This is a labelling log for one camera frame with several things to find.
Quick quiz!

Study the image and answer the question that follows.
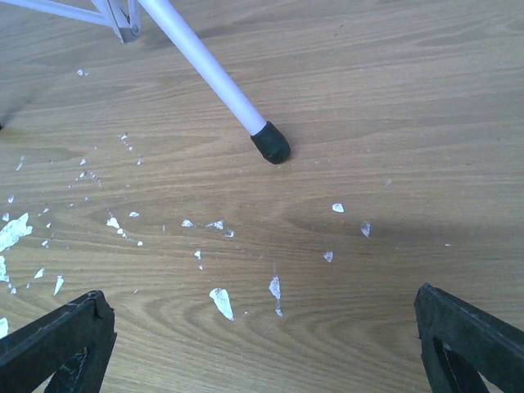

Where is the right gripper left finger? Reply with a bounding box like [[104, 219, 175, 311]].
[[1, 291, 117, 392]]

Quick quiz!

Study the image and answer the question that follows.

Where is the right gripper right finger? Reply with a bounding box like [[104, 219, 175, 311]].
[[413, 283, 523, 392]]

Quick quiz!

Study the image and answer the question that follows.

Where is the white debris pile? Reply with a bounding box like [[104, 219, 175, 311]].
[[0, 67, 394, 341]]

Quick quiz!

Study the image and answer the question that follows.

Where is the white tripod music stand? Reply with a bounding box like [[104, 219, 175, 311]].
[[9, 0, 291, 165]]

